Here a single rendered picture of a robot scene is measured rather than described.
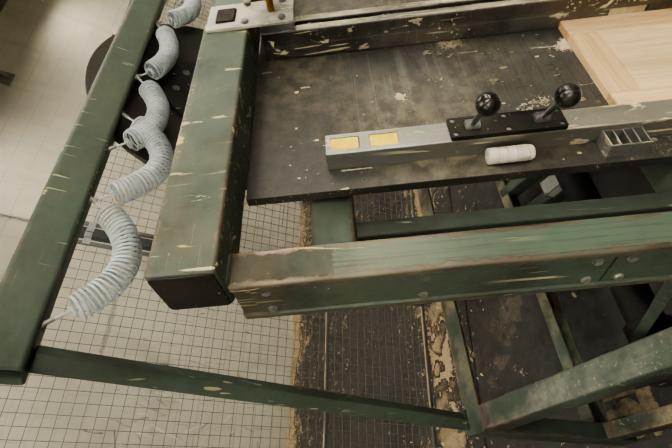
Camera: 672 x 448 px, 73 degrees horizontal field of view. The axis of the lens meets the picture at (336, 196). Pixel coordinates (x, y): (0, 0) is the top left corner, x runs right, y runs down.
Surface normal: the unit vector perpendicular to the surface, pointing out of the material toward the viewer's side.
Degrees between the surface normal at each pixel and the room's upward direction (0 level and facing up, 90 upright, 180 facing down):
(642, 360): 0
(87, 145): 90
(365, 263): 58
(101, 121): 90
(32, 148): 90
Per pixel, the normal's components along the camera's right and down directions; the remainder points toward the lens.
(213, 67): -0.10, -0.63
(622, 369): -0.90, -0.24
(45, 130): 0.44, -0.47
